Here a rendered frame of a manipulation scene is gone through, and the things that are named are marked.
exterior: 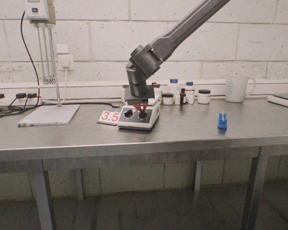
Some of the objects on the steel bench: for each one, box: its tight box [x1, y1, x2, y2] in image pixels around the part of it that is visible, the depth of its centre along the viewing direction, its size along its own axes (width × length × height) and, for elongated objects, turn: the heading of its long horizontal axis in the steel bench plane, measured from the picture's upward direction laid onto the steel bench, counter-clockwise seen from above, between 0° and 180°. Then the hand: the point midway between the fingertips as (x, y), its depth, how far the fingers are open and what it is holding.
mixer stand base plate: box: [17, 105, 80, 126], centre depth 98 cm, size 30×20×1 cm, turn 7°
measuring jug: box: [224, 74, 256, 103], centre depth 123 cm, size 18×13×15 cm
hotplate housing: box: [117, 101, 160, 130], centre depth 87 cm, size 22×13×8 cm, turn 166°
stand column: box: [50, 29, 62, 107], centre depth 99 cm, size 3×3×70 cm
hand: (142, 110), depth 79 cm, fingers closed, pressing on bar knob
